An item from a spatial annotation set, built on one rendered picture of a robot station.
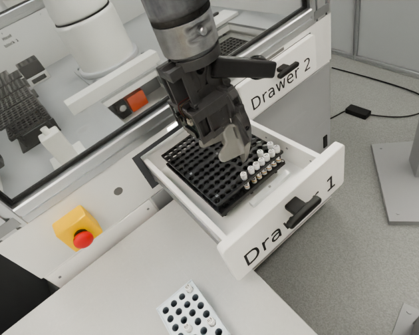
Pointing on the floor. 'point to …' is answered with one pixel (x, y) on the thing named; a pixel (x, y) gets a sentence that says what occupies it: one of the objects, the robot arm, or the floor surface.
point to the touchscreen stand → (409, 171)
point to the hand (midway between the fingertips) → (238, 149)
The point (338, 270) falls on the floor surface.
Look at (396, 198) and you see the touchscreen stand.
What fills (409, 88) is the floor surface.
